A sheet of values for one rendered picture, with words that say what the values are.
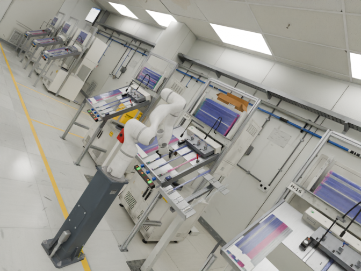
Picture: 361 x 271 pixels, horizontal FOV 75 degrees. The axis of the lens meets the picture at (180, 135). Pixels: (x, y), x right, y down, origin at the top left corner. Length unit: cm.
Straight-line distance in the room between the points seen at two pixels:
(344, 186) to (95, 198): 176
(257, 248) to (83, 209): 122
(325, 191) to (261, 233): 57
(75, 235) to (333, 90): 365
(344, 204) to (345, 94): 222
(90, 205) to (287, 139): 295
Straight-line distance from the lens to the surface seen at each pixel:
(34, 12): 1025
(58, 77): 639
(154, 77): 357
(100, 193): 174
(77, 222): 189
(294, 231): 203
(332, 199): 208
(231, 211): 393
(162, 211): 252
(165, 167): 232
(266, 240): 190
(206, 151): 242
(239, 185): 393
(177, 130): 282
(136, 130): 164
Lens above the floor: 133
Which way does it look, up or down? 5 degrees down
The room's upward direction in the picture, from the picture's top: 34 degrees clockwise
